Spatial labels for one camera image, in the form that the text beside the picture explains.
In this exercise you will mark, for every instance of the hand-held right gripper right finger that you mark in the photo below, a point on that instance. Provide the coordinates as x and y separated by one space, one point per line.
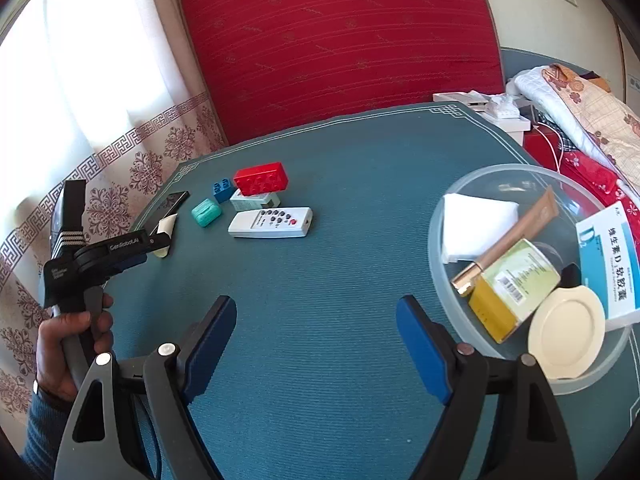
420 350

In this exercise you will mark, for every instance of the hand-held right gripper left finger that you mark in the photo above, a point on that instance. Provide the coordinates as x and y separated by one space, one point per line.
212 345

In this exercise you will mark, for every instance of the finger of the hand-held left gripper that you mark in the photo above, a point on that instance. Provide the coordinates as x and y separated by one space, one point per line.
157 244

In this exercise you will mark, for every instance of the cream cosmetic tube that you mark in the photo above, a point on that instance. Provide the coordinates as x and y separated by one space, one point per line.
167 225

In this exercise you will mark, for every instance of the teal dental floss box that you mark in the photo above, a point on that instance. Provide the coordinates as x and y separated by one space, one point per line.
206 212

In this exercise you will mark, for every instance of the blue toy brick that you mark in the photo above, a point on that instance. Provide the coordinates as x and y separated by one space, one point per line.
221 191

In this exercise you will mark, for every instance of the white soft packet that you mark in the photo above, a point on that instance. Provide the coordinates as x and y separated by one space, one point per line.
475 225

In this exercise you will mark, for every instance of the white round jar lid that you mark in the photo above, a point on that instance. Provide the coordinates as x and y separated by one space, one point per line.
565 330

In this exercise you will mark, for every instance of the pink tube with silver cap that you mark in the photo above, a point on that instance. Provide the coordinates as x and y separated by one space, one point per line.
520 235

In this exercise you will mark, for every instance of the black lipstick tube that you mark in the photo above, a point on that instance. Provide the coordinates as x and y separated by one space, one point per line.
571 275

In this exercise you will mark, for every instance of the clear plastic bowl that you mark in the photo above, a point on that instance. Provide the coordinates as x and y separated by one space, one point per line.
500 180

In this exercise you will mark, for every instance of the person's left forearm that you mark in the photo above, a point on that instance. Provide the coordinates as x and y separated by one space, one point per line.
42 430

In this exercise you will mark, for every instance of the teal cloth desktop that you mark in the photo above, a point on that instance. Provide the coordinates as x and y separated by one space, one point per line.
340 260

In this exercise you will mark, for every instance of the person's left hand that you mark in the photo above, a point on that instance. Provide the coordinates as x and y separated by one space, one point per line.
55 355

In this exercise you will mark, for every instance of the black smartphone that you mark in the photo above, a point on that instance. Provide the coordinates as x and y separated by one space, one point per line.
172 202

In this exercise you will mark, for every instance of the pale green small box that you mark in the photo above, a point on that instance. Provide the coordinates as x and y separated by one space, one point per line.
247 202

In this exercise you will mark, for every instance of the white remote control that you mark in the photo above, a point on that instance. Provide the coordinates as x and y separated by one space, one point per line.
270 222

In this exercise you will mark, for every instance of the yellow green box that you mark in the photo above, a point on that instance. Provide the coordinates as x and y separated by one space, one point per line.
520 280

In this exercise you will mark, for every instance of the red toy brick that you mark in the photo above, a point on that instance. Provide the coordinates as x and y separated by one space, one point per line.
260 177

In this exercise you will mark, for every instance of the patterned white curtain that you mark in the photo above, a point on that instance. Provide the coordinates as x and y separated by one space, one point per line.
125 110

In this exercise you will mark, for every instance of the blue white medicine box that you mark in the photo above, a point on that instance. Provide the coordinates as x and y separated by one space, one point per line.
615 260

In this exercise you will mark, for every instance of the red floral cloth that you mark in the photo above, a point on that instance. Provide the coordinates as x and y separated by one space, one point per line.
585 170

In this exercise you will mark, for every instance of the white flat box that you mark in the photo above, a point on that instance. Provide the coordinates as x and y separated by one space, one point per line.
457 99

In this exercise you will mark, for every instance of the crumpled white tissue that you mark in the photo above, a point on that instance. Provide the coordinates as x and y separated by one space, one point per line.
502 106

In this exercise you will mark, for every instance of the red mattress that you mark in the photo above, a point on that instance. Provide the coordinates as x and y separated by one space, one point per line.
325 35

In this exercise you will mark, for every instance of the floral blanket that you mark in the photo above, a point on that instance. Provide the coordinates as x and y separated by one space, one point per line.
590 105

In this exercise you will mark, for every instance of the blue grey headboard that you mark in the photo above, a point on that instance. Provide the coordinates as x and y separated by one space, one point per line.
520 62

